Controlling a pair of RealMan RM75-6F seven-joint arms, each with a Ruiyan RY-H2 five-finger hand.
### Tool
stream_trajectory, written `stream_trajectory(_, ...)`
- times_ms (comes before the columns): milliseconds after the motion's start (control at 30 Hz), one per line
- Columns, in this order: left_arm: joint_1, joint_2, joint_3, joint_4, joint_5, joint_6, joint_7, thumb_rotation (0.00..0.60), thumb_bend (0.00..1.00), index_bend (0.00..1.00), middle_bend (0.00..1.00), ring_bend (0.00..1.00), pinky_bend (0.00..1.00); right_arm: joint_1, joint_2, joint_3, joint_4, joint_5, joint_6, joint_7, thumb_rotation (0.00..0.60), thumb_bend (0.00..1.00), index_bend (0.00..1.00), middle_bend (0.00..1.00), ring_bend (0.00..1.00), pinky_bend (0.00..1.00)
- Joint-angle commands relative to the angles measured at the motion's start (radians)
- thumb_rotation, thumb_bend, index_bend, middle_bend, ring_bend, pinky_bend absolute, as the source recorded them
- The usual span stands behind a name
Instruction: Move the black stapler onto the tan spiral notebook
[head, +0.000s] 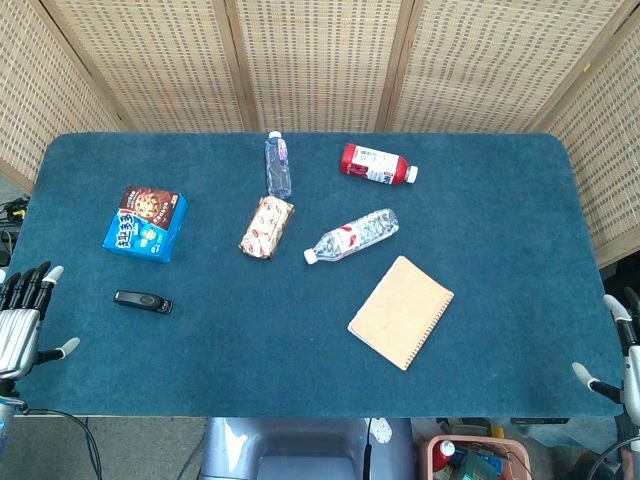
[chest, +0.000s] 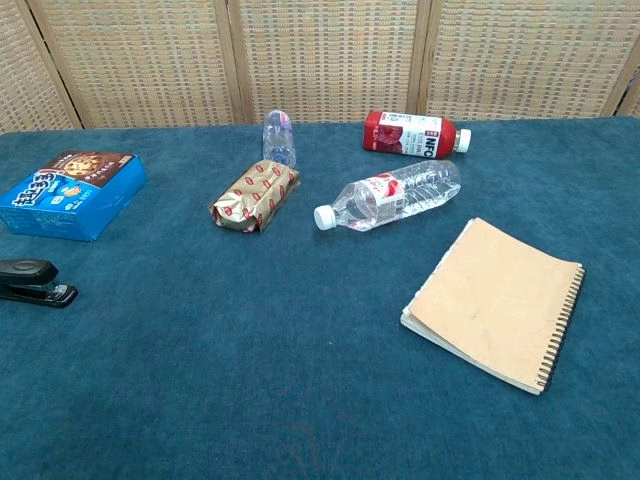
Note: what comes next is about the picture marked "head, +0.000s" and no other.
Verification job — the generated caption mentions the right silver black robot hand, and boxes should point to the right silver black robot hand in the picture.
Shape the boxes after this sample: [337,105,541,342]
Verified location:
[571,286,640,427]

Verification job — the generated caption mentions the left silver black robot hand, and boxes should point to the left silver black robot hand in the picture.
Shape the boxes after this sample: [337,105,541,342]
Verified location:
[0,260,82,397]

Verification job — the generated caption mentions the small black device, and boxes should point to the small black device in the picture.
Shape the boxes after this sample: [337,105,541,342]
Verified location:
[112,289,175,316]

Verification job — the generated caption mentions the blue cookie box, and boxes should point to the blue cookie box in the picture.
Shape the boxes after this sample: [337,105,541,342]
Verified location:
[101,185,190,265]

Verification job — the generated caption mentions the kraft spiral notebook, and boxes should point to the kraft spiral notebook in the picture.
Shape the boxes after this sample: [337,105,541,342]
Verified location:
[346,255,456,373]

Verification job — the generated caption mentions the small purple-label water bottle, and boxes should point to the small purple-label water bottle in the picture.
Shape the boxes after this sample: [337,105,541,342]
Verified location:
[263,130,294,200]

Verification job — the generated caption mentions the large red-label water bottle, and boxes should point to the large red-label water bottle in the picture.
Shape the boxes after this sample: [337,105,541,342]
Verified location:
[302,207,401,266]

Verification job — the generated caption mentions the red juice bottle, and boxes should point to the red juice bottle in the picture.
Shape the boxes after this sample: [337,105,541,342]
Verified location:
[340,142,421,187]

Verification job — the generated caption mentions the pink plastic basket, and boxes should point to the pink plastic basket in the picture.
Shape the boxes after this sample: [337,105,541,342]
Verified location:
[418,433,533,480]

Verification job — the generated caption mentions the white oval tag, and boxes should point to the white oval tag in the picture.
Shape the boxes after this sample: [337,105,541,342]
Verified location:
[370,417,393,446]

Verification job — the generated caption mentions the blue carpet table mat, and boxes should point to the blue carpet table mat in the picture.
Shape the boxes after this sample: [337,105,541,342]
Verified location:
[6,131,633,420]

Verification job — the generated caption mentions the red white snack packet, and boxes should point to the red white snack packet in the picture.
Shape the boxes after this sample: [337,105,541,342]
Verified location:
[238,195,296,261]

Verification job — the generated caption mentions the blue-grey robot torso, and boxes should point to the blue-grey robot torso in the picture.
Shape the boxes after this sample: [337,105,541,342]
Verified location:
[199,416,419,480]

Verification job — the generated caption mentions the woven bamboo folding screen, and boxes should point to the woven bamboo folding screen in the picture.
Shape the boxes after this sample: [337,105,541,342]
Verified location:
[0,0,640,270]

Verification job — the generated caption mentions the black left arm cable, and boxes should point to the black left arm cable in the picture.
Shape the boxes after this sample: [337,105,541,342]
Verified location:
[18,406,104,480]

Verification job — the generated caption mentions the black cable bundle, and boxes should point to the black cable bundle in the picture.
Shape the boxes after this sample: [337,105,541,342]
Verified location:
[0,196,30,267]

